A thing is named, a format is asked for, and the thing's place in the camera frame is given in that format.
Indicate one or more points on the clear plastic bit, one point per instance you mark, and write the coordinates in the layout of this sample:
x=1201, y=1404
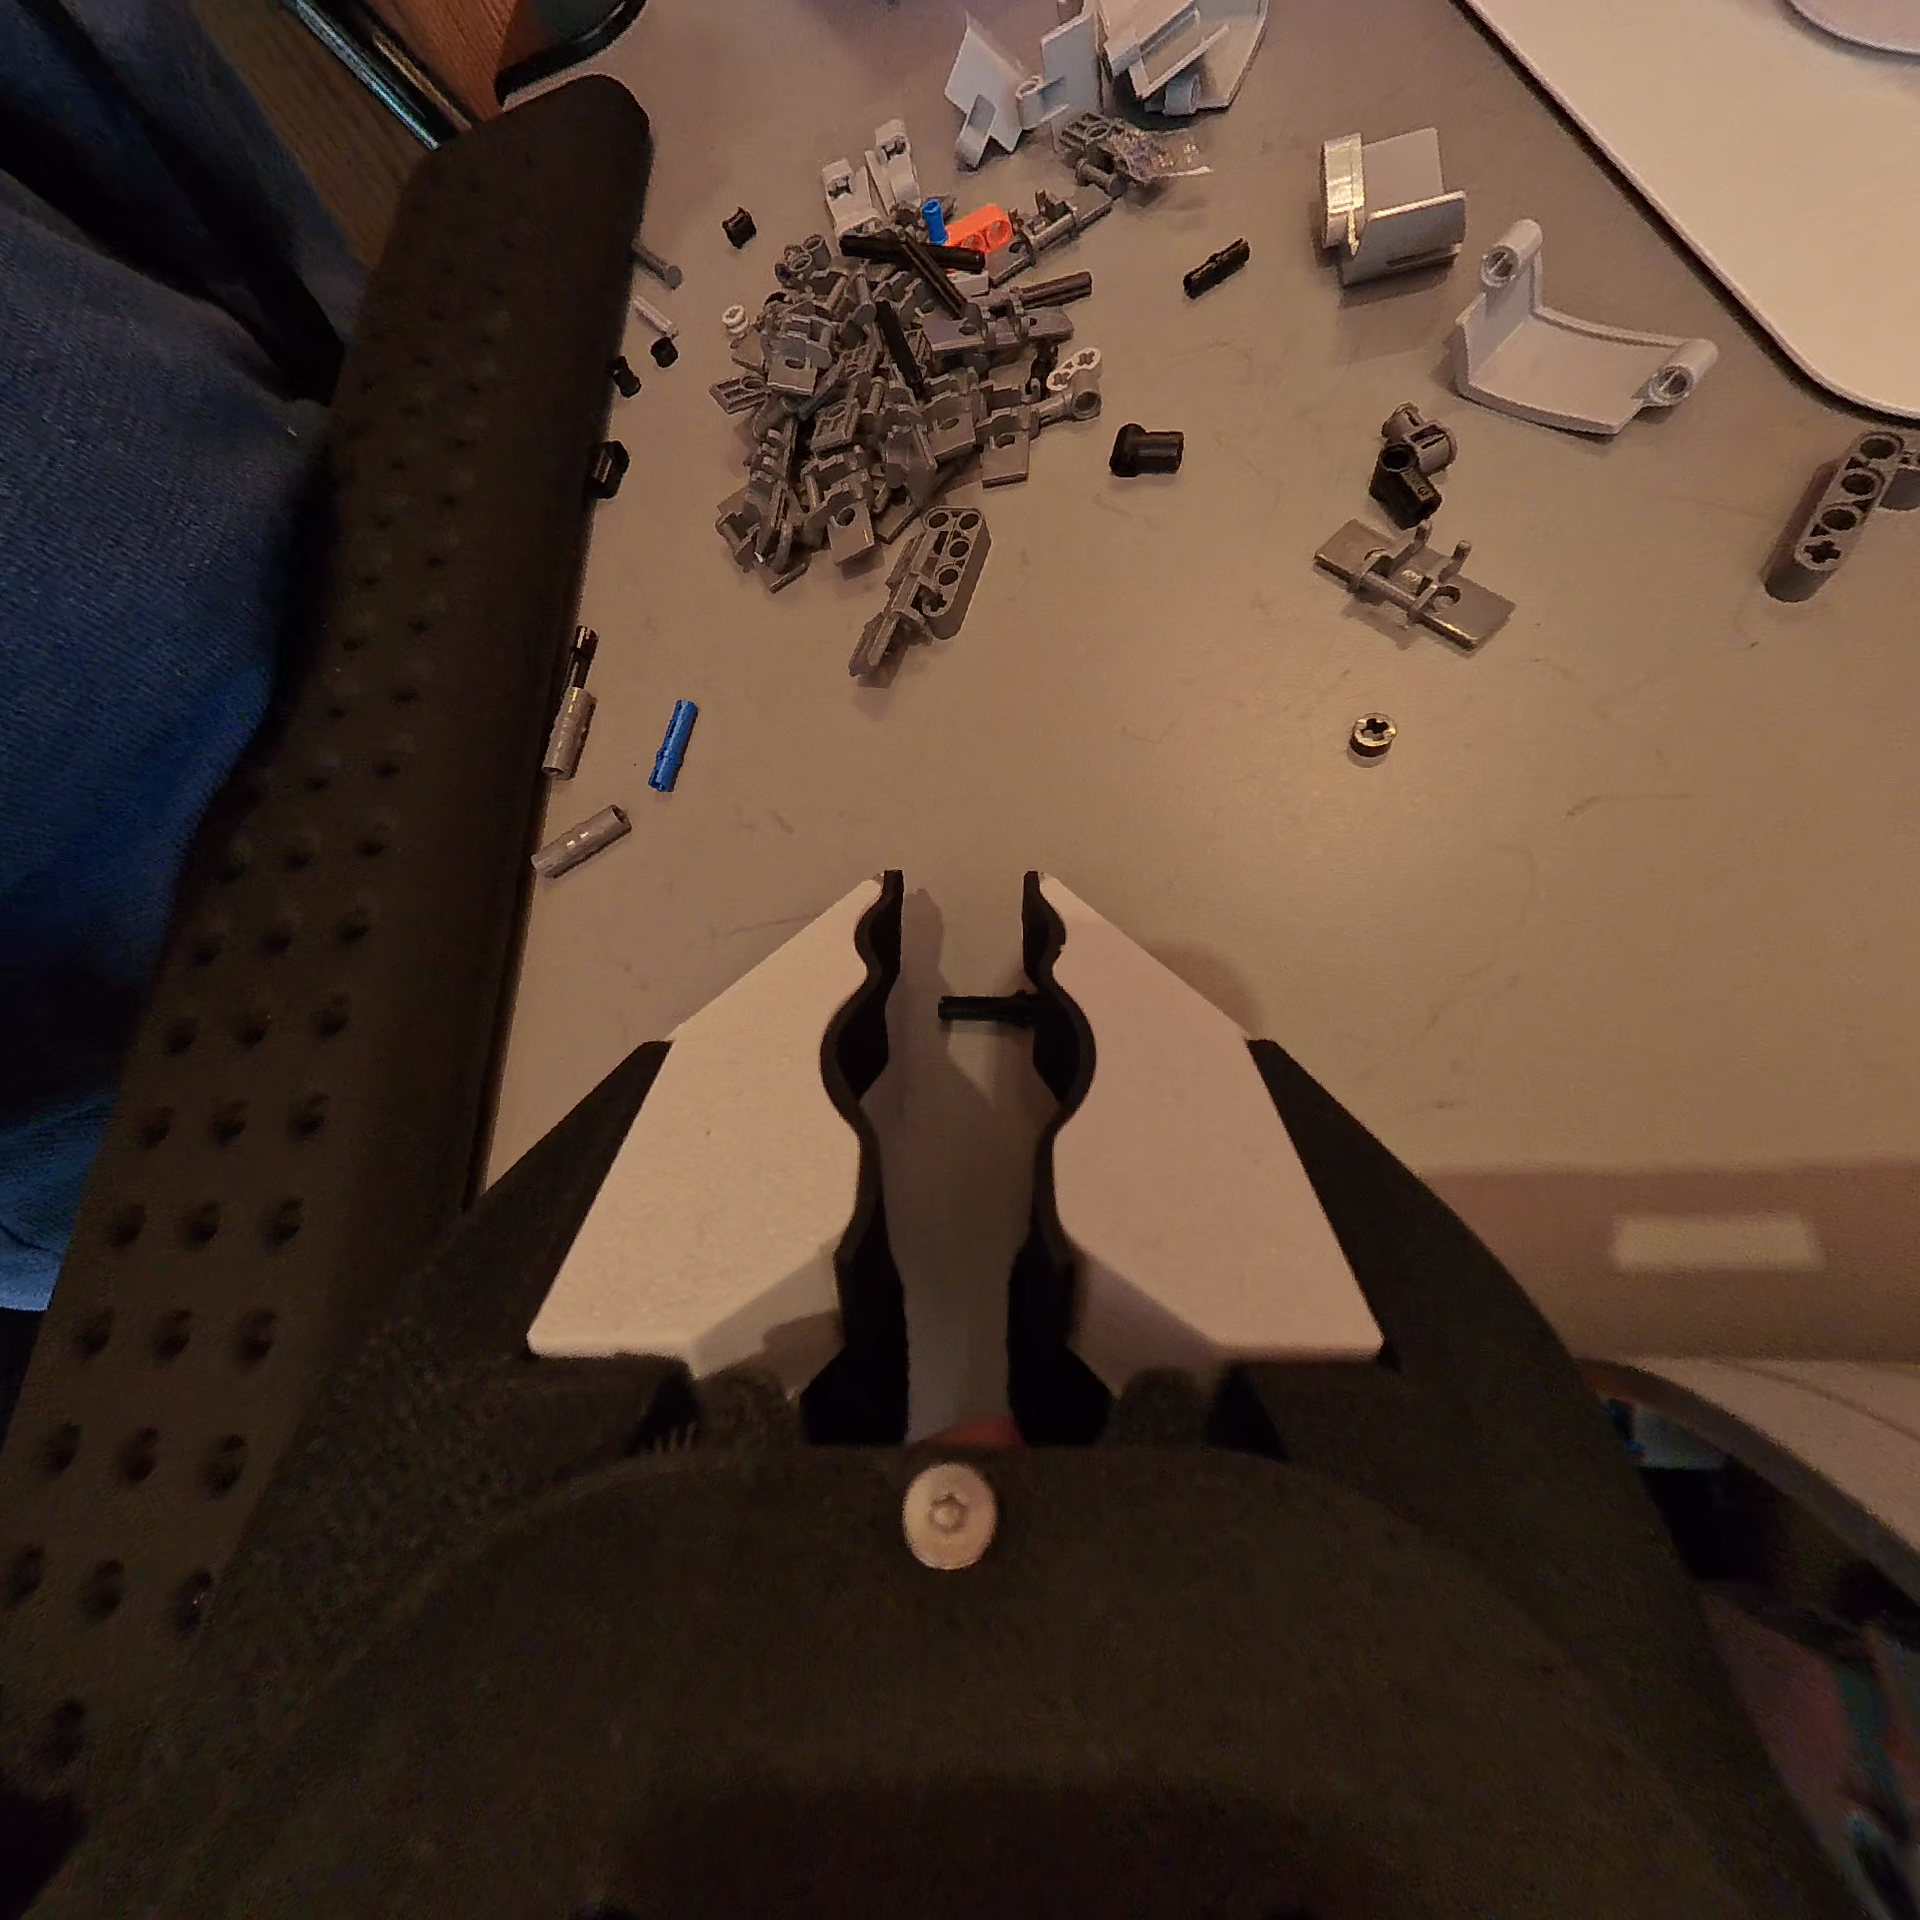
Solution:
x=1168, y=148

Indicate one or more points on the dark grey holed connector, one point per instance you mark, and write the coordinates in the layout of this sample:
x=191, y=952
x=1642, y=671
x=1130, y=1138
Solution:
x=1102, y=148

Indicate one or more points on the pile of grey clip plates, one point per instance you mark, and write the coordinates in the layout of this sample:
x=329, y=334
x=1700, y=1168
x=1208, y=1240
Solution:
x=838, y=438

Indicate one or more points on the white rounded tray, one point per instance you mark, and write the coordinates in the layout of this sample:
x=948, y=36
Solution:
x=1721, y=148

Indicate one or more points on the pale grey angled panel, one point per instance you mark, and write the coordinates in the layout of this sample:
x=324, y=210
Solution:
x=1413, y=199

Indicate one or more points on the black round connector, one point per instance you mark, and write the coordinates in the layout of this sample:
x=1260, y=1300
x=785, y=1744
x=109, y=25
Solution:
x=1144, y=452

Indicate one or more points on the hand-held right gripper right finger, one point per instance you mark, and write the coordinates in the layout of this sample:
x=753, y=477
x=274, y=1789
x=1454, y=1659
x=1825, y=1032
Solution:
x=1200, y=1201

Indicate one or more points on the person's leg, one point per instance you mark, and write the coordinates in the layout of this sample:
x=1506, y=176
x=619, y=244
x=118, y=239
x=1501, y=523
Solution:
x=118, y=601

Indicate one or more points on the grey tube with black axle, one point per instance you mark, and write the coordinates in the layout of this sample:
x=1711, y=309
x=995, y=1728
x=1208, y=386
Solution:
x=567, y=729

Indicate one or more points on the heap of pale blue panels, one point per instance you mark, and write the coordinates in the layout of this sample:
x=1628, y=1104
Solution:
x=1168, y=43

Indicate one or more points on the grey angled holed beam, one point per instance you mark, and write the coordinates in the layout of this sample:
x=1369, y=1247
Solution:
x=1838, y=516

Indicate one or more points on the black dimpled foam pad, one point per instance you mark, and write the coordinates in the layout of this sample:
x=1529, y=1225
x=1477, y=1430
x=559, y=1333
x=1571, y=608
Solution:
x=375, y=750

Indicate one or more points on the orange beam with blue pin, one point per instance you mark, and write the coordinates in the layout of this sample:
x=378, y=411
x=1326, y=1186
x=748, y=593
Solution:
x=981, y=229

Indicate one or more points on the pale grey short rod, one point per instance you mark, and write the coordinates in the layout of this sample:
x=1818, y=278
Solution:
x=655, y=314

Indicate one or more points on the small black pin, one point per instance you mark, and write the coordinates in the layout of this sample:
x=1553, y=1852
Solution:
x=1215, y=269
x=981, y=1009

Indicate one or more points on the pale grey holed connector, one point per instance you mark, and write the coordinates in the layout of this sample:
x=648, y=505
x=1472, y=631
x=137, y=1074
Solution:
x=842, y=193
x=901, y=168

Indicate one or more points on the grey plate with clips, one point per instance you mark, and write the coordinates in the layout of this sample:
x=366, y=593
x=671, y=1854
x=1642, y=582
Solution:
x=1057, y=229
x=1413, y=591

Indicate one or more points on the grey tube connector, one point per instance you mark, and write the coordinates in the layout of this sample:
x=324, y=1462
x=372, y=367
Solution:
x=580, y=844

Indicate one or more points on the black and grey connector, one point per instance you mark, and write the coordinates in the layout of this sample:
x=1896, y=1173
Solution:
x=1407, y=481

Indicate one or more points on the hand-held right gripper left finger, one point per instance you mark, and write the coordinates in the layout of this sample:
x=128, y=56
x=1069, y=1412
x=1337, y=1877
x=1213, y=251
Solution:
x=707, y=1201

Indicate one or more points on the blue plastic pin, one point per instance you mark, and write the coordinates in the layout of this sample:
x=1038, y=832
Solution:
x=671, y=747

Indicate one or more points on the black long axle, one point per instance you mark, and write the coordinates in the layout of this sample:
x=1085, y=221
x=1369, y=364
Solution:
x=908, y=249
x=905, y=347
x=944, y=289

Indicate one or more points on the grey axle rod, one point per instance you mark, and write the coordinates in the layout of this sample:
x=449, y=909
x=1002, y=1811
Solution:
x=657, y=269

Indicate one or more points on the grey perforated beam assembly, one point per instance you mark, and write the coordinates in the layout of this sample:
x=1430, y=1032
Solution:
x=944, y=568

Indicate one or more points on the pale curved panel with pins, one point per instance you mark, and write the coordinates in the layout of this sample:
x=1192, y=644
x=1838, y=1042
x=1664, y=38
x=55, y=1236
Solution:
x=1566, y=367

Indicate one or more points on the black rounded object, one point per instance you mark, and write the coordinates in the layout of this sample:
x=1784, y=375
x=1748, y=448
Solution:
x=595, y=18

